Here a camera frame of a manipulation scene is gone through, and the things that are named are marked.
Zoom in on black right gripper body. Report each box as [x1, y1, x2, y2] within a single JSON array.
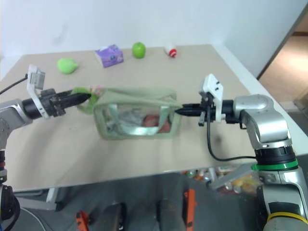
[[198, 92, 218, 127]]

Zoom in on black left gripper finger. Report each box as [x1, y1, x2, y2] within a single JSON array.
[[56, 90, 92, 100], [57, 98, 89, 107]]

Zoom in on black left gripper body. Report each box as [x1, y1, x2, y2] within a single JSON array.
[[38, 89, 67, 118]]

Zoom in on green plush keychain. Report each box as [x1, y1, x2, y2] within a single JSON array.
[[71, 85, 104, 116]]

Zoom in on green clear-window zip pouch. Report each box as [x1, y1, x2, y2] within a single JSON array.
[[92, 85, 183, 141]]

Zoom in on light green plush toy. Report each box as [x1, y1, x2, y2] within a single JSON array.
[[56, 57, 80, 75]]

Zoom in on red item inside pouch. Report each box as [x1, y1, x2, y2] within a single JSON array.
[[141, 115, 172, 133]]

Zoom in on purple tissue pack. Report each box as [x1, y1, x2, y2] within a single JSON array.
[[94, 44, 125, 68]]

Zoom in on red and white small bottle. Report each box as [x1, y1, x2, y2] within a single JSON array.
[[164, 45, 178, 59]]

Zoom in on grey cardboard box flap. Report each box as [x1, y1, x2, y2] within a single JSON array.
[[207, 164, 254, 191]]

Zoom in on green apple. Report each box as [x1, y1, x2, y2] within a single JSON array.
[[131, 42, 147, 59]]

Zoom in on yellow snack bag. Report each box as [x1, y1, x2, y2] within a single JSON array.
[[231, 173, 263, 193]]

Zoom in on orange clamp tool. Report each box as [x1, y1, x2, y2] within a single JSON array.
[[75, 210, 91, 231], [182, 188, 197, 229]]

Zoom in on white table leg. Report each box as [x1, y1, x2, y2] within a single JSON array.
[[45, 187, 61, 212]]

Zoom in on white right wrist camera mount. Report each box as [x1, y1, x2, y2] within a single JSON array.
[[198, 74, 225, 122]]

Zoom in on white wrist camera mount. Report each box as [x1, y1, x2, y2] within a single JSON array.
[[198, 74, 225, 122], [26, 64, 51, 119]]

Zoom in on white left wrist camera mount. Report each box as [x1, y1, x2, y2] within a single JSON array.
[[26, 64, 51, 119]]

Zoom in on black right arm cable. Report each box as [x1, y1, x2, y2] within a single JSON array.
[[205, 108, 257, 162]]

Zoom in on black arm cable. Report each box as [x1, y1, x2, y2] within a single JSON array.
[[205, 108, 257, 162], [0, 74, 28, 95]]

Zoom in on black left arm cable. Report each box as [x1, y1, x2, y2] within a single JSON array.
[[0, 74, 28, 95]]

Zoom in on white floor cable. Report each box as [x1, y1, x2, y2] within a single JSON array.
[[18, 206, 47, 231]]

